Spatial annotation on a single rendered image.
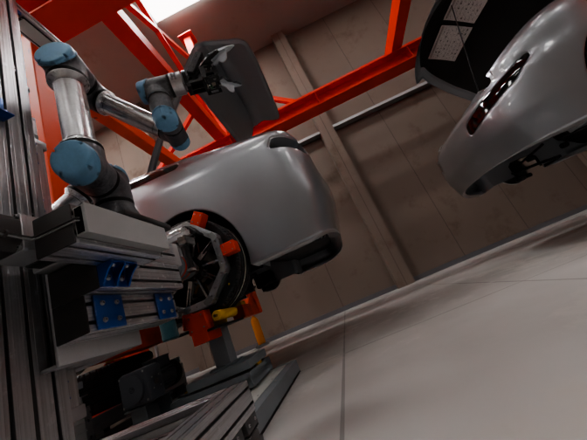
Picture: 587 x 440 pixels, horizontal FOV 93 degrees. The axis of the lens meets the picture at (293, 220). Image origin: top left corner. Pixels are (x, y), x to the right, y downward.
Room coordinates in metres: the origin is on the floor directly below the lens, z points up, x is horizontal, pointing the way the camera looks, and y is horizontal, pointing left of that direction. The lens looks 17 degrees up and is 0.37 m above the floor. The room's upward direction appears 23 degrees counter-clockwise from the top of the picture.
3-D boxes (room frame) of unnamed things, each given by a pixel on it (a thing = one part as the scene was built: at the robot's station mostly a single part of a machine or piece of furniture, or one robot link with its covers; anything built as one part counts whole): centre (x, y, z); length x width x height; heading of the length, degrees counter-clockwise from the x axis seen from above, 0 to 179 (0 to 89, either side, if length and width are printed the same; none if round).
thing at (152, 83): (0.74, 0.26, 1.21); 0.11 x 0.08 x 0.09; 100
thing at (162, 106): (0.76, 0.26, 1.11); 0.11 x 0.08 x 0.11; 10
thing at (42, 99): (1.46, 1.32, 1.75); 0.19 x 0.16 x 2.45; 84
